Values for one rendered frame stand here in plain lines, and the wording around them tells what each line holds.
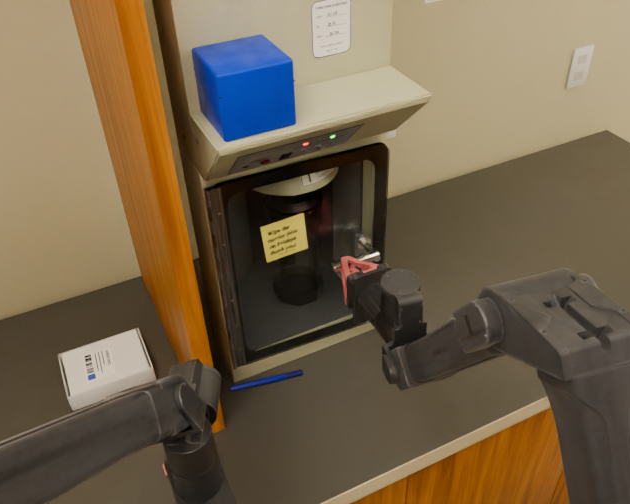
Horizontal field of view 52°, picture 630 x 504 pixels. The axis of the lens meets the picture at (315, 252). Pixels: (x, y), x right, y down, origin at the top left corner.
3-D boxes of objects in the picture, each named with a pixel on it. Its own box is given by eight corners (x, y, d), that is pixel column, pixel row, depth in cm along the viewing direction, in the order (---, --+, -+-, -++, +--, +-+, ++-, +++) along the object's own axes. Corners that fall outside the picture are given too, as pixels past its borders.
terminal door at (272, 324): (235, 365, 121) (207, 185, 96) (379, 315, 130) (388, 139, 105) (237, 368, 120) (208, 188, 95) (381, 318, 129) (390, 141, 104)
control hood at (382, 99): (198, 174, 94) (187, 112, 88) (388, 123, 105) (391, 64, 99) (224, 215, 86) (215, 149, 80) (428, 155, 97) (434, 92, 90)
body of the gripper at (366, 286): (385, 259, 103) (410, 287, 98) (383, 306, 109) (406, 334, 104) (349, 272, 101) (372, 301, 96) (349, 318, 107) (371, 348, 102)
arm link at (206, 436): (155, 449, 71) (207, 447, 71) (165, 398, 76) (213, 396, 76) (166, 483, 75) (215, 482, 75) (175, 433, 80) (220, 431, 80)
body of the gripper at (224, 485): (212, 448, 86) (204, 414, 81) (240, 512, 79) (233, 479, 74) (165, 468, 84) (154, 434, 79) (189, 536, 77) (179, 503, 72)
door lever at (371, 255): (321, 260, 113) (321, 248, 112) (369, 245, 116) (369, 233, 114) (334, 278, 109) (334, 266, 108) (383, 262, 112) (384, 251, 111)
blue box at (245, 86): (200, 111, 88) (190, 47, 82) (267, 95, 91) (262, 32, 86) (225, 143, 81) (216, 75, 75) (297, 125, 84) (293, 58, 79)
